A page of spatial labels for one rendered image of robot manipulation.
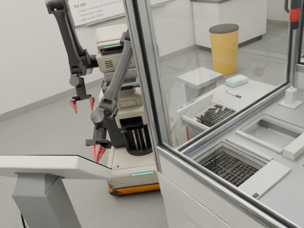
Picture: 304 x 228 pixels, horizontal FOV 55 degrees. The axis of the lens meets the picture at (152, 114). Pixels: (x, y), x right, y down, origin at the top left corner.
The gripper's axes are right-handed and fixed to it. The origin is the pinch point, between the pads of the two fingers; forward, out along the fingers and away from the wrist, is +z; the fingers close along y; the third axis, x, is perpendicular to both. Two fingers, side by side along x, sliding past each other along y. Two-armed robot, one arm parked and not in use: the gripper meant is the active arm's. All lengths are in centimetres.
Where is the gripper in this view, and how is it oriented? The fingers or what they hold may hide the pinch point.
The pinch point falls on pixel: (96, 162)
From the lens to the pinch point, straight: 127.0
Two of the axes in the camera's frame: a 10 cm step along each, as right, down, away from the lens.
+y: 9.6, -0.3, -2.7
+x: 2.6, 3.5, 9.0
